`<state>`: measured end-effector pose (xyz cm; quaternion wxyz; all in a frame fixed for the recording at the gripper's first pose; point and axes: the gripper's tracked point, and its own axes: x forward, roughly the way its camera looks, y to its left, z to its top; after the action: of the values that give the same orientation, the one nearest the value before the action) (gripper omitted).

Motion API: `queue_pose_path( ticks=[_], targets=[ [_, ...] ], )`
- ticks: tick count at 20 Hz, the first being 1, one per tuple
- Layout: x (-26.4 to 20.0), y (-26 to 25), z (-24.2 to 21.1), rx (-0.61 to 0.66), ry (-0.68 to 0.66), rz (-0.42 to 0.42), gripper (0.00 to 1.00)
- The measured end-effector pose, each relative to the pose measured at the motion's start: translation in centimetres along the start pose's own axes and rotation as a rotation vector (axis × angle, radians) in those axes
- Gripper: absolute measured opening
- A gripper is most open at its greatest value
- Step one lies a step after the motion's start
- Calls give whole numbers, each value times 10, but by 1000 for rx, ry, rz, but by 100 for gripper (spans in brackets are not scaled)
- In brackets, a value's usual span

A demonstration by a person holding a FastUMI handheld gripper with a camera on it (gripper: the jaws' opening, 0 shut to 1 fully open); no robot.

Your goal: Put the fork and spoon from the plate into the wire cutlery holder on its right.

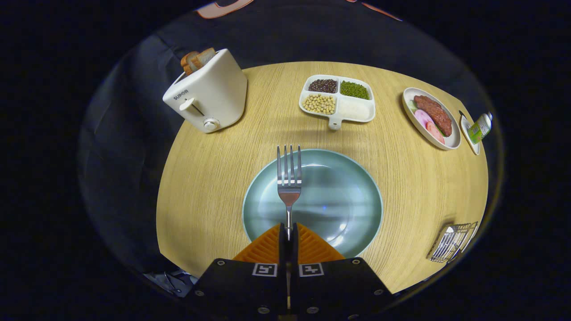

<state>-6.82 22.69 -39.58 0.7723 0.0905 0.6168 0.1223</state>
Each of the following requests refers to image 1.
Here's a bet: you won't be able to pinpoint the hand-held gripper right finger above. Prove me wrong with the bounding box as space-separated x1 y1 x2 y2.
288 223 394 320

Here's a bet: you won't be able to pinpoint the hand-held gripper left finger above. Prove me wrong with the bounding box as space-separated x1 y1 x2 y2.
193 224 289 320

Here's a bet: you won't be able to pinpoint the metal fork wooden handle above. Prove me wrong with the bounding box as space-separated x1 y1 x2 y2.
277 144 302 241

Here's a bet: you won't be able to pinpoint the light green round plate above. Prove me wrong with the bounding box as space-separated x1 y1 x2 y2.
242 148 384 258

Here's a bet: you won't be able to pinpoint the yellow soybeans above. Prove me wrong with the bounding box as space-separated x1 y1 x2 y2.
302 94 336 115

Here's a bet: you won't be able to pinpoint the white rice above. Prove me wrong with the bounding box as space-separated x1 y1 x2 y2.
338 99 372 121

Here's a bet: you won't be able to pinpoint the white divided tray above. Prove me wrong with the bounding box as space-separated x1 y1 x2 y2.
298 74 376 131

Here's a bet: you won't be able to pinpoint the dark red beans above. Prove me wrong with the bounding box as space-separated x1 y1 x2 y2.
308 78 338 94

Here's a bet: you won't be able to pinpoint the white toaster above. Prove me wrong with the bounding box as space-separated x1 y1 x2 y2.
162 48 248 133

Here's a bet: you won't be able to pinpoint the green mung beans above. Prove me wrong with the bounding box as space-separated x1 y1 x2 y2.
340 80 371 100

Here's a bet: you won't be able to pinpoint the red tomato slice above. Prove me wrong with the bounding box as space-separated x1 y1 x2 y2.
426 121 446 144

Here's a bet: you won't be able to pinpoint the pink ham slice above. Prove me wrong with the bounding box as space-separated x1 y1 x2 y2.
414 109 434 130

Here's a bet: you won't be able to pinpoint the white oval plate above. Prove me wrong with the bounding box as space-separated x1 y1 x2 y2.
402 87 462 150

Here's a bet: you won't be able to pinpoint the brown meat slab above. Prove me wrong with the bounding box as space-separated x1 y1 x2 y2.
414 95 453 137

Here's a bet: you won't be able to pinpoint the white square coaster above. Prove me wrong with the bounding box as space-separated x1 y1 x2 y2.
459 111 481 156

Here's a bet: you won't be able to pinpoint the light toast slice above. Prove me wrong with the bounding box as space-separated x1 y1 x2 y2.
194 47 217 68

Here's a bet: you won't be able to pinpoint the dark brown toast slice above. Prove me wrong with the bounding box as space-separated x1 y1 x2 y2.
180 51 200 75

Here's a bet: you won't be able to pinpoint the green label bottle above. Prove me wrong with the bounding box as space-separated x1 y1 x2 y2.
468 111 493 144

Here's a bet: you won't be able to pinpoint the metal wire basket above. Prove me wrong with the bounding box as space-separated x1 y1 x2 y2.
427 222 479 263

